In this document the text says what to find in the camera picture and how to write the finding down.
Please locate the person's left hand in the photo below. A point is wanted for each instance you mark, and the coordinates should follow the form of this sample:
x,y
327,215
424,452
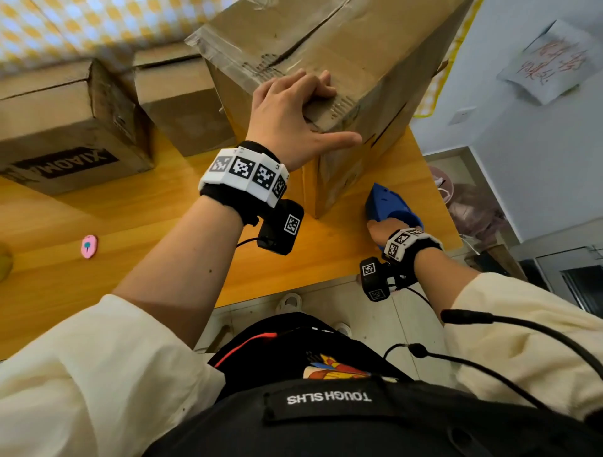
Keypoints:
x,y
282,122

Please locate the person's right hand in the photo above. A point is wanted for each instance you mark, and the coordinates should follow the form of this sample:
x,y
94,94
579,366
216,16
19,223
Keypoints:
x,y
386,228

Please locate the blue tape dispenser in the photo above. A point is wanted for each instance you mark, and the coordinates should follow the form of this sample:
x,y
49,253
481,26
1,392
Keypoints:
x,y
386,202

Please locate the small plain cardboard box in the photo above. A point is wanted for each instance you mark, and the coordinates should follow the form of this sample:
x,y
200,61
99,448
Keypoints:
x,y
183,103

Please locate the cardboard box with white label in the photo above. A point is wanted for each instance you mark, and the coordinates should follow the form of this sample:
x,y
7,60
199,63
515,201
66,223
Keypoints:
x,y
377,47

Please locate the cardboard box with black print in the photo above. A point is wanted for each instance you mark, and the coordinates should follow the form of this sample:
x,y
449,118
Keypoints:
x,y
56,122

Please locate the person's left forearm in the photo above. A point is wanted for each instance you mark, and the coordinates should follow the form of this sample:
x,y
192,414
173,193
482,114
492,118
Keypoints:
x,y
188,268

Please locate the person's right forearm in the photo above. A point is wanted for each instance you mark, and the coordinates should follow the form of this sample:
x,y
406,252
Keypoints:
x,y
443,282

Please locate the yellowish tape roll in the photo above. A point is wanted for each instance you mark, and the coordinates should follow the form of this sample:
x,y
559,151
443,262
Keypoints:
x,y
4,263

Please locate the pink bin with plastic bag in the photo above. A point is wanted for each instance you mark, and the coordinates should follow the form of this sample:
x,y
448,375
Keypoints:
x,y
440,183

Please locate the brown plush fabric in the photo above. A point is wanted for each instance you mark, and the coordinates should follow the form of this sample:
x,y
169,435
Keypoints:
x,y
476,207

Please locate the brown worn floor board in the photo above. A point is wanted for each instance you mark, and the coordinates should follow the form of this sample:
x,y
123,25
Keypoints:
x,y
511,263

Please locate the grey metal appliance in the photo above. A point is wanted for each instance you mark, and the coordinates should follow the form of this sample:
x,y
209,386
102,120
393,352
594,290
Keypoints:
x,y
579,282

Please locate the black printed garment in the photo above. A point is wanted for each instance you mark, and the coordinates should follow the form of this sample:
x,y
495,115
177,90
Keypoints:
x,y
330,423

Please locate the pink box cutter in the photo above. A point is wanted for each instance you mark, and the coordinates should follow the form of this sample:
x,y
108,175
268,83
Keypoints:
x,y
89,246

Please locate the white paper with red writing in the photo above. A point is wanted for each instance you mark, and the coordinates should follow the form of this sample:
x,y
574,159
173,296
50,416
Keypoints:
x,y
551,66

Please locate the yellow white checked cloth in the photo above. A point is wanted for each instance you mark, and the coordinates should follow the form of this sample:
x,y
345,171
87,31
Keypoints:
x,y
70,28

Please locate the cream long-sleeved top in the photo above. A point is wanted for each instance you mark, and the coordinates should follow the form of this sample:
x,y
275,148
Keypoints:
x,y
70,376

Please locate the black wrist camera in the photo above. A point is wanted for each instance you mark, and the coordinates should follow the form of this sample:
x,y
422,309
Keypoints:
x,y
374,280
282,228

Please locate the white wall socket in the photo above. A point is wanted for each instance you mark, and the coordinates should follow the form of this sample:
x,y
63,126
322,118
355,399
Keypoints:
x,y
461,115

